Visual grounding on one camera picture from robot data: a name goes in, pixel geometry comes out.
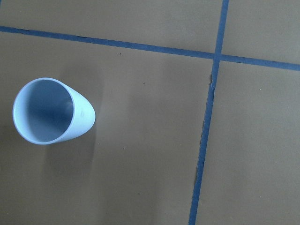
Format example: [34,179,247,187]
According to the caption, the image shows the light blue plastic cup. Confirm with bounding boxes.
[12,77,96,145]

